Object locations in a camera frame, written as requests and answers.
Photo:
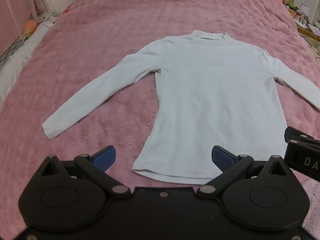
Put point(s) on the pink fluffy blanket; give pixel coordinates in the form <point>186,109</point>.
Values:
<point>100,30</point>

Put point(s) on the pink curtain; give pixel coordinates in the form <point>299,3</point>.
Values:
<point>15,5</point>

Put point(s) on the orange plush toy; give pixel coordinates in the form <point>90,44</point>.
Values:
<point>30,27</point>

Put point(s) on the white bed sheet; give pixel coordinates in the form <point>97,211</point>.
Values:
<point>12,62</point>

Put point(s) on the wooden nightstand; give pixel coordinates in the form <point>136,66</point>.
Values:
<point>312,40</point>

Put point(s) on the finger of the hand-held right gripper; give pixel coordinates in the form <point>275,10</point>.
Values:
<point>290,132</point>

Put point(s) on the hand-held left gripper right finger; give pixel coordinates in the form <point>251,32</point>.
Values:
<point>221,158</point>

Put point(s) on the white long-sleeve shirt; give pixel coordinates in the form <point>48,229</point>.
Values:
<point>205,92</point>

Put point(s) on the patterned white pillow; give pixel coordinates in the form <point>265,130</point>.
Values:
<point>48,17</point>

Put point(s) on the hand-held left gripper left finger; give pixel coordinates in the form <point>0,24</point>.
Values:
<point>105,156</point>

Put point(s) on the white power strip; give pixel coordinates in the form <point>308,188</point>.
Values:
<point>302,23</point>

